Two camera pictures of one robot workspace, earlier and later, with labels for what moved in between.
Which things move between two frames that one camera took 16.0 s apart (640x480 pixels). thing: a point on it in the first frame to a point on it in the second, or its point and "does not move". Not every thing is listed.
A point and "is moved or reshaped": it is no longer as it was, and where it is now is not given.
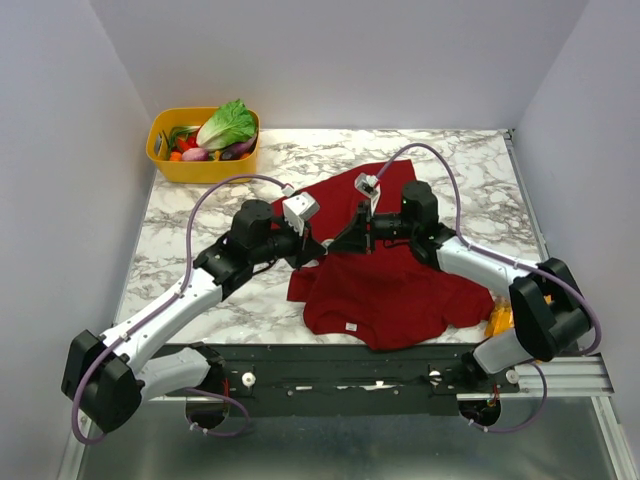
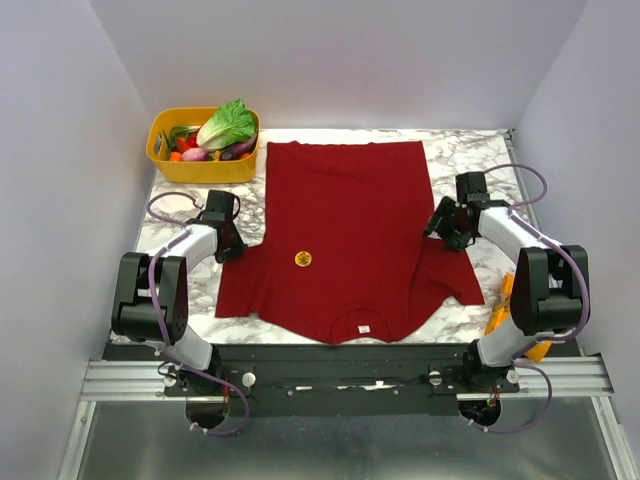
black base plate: (350, 380) does not move
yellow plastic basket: (216, 171) does not move
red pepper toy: (190, 143) does not move
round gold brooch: (327, 242) is moved or reshaped
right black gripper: (367, 228) to (445, 226)
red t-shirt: (375, 300) is moved or reshaped
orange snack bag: (501, 318) does not move
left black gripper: (306, 250) to (237, 248)
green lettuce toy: (229, 124) does not move
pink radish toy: (195, 154) does not move
